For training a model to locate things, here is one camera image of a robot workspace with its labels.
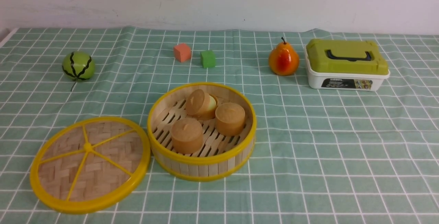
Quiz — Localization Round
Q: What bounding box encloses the yellow bamboo steamer lid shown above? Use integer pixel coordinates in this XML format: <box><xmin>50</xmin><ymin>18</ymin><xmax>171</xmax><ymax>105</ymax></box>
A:
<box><xmin>29</xmin><ymin>117</ymin><xmax>151</xmax><ymax>214</ymax></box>

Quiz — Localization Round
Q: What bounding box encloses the yellow bamboo steamer basket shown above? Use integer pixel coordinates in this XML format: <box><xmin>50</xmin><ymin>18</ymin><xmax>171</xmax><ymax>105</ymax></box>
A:
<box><xmin>147</xmin><ymin>82</ymin><xmax>257</xmax><ymax>181</ymax></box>

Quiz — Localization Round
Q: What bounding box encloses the white box green lid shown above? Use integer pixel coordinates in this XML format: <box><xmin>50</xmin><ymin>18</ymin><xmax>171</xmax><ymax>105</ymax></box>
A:
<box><xmin>305</xmin><ymin>38</ymin><xmax>390</xmax><ymax>91</ymax></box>

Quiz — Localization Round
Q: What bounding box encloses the back brown toy bun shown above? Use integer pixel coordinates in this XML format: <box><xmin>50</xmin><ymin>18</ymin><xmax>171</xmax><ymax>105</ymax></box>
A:
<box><xmin>185</xmin><ymin>89</ymin><xmax>218</xmax><ymax>120</ymax></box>

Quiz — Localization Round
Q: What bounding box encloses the brown toy bun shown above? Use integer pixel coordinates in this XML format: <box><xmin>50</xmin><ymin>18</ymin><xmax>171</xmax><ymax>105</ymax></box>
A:
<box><xmin>185</xmin><ymin>89</ymin><xmax>218</xmax><ymax>120</ymax></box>
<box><xmin>170</xmin><ymin>118</ymin><xmax>204</xmax><ymax>155</ymax></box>
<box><xmin>215</xmin><ymin>102</ymin><xmax>246</xmax><ymax>136</ymax></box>

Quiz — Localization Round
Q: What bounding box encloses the right brown toy bun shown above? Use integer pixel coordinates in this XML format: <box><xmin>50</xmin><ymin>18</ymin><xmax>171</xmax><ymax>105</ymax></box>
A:
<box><xmin>215</xmin><ymin>102</ymin><xmax>246</xmax><ymax>136</ymax></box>

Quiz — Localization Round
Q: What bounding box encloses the green foam cube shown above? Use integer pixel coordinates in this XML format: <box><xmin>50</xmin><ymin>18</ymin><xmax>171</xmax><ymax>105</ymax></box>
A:
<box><xmin>200</xmin><ymin>50</ymin><xmax>216</xmax><ymax>68</ymax></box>

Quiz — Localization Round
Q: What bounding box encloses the front brown toy bun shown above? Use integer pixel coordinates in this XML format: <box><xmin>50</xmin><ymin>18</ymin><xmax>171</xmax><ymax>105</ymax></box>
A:
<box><xmin>170</xmin><ymin>118</ymin><xmax>204</xmax><ymax>155</ymax></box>

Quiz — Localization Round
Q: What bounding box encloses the orange foam cube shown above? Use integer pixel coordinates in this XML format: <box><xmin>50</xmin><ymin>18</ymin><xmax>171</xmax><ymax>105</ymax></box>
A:
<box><xmin>174</xmin><ymin>43</ymin><xmax>192</xmax><ymax>63</ymax></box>

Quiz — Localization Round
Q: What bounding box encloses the orange toy pear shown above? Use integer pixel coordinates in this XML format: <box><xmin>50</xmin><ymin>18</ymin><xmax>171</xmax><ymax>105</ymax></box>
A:
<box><xmin>269</xmin><ymin>37</ymin><xmax>300</xmax><ymax>76</ymax></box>

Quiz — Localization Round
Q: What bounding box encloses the green checkered tablecloth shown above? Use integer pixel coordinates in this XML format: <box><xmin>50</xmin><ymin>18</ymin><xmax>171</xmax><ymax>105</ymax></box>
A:
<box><xmin>0</xmin><ymin>26</ymin><xmax>439</xmax><ymax>224</ymax></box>

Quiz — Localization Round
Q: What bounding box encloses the green toy watermelon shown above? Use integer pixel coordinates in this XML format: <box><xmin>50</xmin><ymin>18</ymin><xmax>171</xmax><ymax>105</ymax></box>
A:
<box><xmin>61</xmin><ymin>51</ymin><xmax>95</xmax><ymax>91</ymax></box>

